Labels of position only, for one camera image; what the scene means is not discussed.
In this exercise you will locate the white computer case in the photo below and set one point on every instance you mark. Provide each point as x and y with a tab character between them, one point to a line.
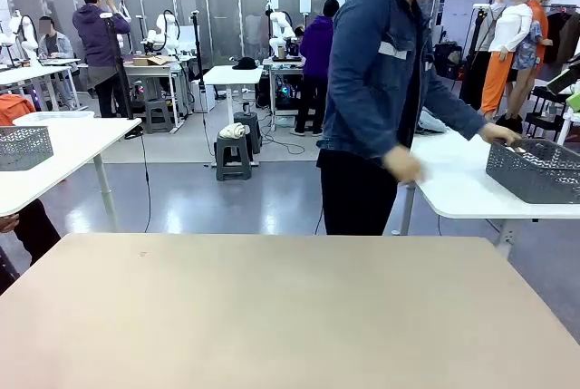
199	96

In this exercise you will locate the black utility cart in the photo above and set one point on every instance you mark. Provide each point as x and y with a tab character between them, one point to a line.
544	121

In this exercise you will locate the person behind robot desk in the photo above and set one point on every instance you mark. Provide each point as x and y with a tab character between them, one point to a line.
299	32

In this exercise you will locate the clothes rack with dark clothes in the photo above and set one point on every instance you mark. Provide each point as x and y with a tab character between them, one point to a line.
562	35

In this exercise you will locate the black cap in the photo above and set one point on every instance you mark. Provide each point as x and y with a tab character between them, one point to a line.
244	64

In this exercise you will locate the grey plastic step stool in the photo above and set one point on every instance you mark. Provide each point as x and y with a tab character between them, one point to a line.
158	112
233	153
254	130

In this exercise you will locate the white workbench desk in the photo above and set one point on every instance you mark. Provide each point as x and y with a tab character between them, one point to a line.
154	70
27	72

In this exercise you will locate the bareheaded person in purple hoodie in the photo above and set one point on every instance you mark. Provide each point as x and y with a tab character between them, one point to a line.
317	44

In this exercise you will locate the beige rolled cloth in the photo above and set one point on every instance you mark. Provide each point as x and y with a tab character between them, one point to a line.
232	130

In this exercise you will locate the person in denim jacket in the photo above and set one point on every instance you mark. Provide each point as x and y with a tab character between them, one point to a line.
362	90

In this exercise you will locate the open cardboard box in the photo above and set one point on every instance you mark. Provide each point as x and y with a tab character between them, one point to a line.
151	61

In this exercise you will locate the metal tumbler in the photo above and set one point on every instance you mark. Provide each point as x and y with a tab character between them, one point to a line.
247	109

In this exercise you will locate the clear plastic bin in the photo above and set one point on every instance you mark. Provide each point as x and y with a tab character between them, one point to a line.
54	118

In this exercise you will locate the person in black clothes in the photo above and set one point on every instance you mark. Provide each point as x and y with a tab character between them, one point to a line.
38	235

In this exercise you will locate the person's left hand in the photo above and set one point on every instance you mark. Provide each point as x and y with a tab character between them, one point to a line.
498	134

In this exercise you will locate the white standing desk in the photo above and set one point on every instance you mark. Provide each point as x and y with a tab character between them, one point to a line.
231	76

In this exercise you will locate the black tripod with white head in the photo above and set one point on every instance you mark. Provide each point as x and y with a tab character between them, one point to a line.
127	105

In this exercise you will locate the mannequin in white sweater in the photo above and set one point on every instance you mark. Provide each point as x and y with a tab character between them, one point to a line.
514	31

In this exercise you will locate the seated person in grey jacket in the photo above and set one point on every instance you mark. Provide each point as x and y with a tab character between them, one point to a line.
54	46

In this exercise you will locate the person with cap, purple hoodie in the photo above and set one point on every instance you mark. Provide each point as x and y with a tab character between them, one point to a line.
97	35

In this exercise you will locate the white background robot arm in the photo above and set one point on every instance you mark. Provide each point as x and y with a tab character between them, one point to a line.
281	31
27	35
170	33

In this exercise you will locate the grey perforated plastic basket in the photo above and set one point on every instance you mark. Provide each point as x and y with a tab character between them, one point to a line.
534	176
25	148

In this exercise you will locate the person's right hand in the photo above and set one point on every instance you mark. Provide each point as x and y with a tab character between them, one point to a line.
404	164

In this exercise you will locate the black camera pole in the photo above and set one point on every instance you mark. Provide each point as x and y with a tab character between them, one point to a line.
197	53

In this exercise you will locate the mannequin with beige hat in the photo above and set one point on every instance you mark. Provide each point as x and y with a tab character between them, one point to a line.
539	12

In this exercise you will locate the orange cloth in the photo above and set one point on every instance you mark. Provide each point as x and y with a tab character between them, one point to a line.
13	108

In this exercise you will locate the person's right forearm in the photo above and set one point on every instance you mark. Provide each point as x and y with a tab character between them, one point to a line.
367	135

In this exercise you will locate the black bags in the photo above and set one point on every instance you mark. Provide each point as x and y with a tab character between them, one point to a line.
446	62

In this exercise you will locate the person's left forearm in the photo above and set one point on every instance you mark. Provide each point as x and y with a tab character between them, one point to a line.
460	108

